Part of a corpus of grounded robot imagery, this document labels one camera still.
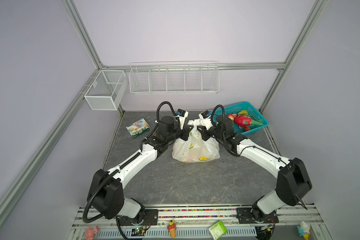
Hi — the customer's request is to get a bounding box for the toy blue ice cream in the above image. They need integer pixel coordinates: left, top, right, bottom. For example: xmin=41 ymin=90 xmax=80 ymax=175
xmin=297 ymin=221 xmax=311 ymax=240

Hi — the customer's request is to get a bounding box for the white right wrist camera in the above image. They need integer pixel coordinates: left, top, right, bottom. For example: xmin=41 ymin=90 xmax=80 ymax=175
xmin=199 ymin=110 xmax=213 ymax=130

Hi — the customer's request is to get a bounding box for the pale fake peach with leaves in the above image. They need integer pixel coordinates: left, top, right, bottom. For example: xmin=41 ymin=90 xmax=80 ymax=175
xmin=228 ymin=114 xmax=238 ymax=121

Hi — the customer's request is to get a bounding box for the white plastic bag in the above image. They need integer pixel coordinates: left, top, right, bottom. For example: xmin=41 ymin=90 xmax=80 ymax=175
xmin=172 ymin=119 xmax=220 ymax=163

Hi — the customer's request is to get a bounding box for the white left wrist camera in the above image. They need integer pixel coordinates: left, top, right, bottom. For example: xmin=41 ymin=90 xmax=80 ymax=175
xmin=177 ymin=109 xmax=189 ymax=130

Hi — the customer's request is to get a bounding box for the colourful picture card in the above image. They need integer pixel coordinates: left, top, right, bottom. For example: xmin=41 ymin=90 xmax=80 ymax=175
xmin=126 ymin=118 xmax=151 ymax=139

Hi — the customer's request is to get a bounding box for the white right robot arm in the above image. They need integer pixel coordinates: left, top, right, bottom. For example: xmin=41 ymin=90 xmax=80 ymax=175
xmin=197 ymin=111 xmax=312 ymax=223

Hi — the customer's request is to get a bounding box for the pink toy figure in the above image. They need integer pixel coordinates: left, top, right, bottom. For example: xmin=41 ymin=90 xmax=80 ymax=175
xmin=84 ymin=226 xmax=100 ymax=240

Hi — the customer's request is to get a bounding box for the red fake dragon fruit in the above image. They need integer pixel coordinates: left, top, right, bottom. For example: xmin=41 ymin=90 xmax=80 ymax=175
xmin=234 ymin=115 xmax=264 ymax=127

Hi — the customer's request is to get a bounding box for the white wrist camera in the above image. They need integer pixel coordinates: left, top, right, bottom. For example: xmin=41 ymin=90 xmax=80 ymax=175
xmin=177 ymin=109 xmax=189 ymax=130
xmin=199 ymin=110 xmax=213 ymax=130

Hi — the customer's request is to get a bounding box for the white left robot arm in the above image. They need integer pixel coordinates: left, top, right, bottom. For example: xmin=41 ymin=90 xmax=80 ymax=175
xmin=83 ymin=115 xmax=193 ymax=224

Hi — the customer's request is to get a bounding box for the toy ice cream cone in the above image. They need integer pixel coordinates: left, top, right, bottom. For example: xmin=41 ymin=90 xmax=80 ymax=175
xmin=168 ymin=220 xmax=177 ymax=239

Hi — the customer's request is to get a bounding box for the white wire wall shelf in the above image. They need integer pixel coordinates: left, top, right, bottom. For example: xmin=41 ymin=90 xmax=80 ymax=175
xmin=129 ymin=61 xmax=220 ymax=95

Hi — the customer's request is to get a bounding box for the black corrugated left cable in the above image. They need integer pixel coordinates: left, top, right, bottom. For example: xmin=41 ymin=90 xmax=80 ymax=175
xmin=82 ymin=169 xmax=121 ymax=224

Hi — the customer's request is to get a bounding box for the green fake mango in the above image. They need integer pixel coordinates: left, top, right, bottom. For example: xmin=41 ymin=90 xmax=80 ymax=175
xmin=238 ymin=110 xmax=249 ymax=116

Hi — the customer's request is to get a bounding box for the white mesh box basket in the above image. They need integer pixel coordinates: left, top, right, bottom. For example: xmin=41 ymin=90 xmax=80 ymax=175
xmin=84 ymin=70 xmax=128 ymax=111

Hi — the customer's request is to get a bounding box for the teal plastic basket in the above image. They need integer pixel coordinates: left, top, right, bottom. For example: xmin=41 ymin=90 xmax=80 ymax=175
xmin=225 ymin=102 xmax=269 ymax=135

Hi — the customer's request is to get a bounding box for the green white small box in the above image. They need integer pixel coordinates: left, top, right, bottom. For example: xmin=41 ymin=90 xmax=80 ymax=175
xmin=208 ymin=221 xmax=228 ymax=240

